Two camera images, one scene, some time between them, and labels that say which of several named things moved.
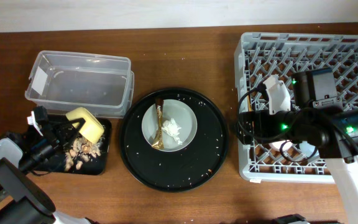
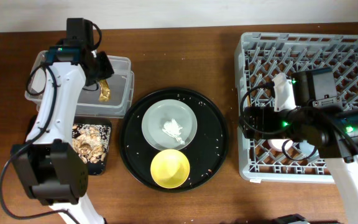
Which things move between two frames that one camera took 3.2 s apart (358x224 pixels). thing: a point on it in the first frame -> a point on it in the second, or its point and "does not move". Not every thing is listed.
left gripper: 50,133 -> 108,70
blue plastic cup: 307,149 does not move
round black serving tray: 184,169 does not move
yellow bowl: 92,129 -> 169,168
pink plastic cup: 276,145 does not move
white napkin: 173,128 does not move
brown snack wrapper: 159,144 -> 105,91
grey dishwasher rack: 353,58 does not move
